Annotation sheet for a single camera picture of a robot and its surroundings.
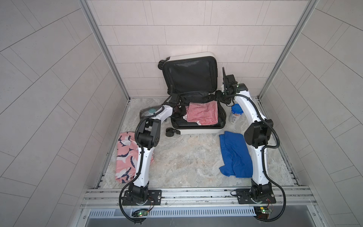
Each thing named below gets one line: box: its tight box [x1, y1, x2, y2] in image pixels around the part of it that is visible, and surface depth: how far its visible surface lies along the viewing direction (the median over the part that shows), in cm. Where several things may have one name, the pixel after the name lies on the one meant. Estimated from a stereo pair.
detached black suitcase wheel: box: [165, 127, 181, 137], surface depth 94 cm
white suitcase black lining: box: [158, 52, 221, 105], surface depth 97 cm
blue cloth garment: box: [218, 131, 254, 178], surface depth 84 cm
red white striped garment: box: [182, 100, 219, 126], surface depth 104 cm
